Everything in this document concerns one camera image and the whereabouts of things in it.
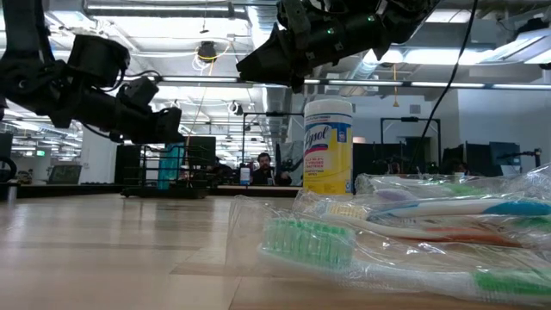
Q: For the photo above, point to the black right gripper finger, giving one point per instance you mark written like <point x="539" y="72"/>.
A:
<point x="275" y="49"/>
<point x="275" y="74"/>

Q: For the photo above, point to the orange toothbrush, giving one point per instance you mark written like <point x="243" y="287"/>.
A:
<point x="452" y="234"/>

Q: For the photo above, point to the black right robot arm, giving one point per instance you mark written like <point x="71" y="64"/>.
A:
<point x="400" y="17"/>

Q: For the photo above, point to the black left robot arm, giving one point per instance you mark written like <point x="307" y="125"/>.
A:
<point x="26" y="86"/>

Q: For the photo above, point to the black cabinet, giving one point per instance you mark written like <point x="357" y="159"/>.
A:
<point x="127" y="165"/>

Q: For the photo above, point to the white pillar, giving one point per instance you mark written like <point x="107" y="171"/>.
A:
<point x="99" y="159"/>

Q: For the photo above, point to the black computer monitor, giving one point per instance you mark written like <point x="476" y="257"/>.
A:
<point x="202" y="150"/>

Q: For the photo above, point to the rig overhead light bar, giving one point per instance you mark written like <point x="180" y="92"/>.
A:
<point x="387" y="82"/>

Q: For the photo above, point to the yellow Lysol wipes canister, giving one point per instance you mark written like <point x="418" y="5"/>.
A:
<point x="327" y="150"/>

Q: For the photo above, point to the person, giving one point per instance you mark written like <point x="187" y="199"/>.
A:
<point x="267" y="172"/>

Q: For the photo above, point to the green exit sign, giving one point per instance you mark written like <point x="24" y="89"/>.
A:
<point x="41" y="153"/>

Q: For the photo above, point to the white bottle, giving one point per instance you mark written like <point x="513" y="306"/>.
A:
<point x="245" y="176"/>

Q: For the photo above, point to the dark desk monitor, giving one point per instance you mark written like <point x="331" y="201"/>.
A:
<point x="504" y="159"/>
<point x="465" y="161"/>

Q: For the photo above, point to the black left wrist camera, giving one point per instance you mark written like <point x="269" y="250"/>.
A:
<point x="138" y="91"/>

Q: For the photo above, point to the black background rig frame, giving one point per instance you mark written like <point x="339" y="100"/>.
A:
<point x="409" y="119"/>
<point x="275" y="114"/>

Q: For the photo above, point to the black table frame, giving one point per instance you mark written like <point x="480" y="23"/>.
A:
<point x="64" y="189"/>

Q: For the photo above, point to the grey metal post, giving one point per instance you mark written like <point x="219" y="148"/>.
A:
<point x="12" y="194"/>

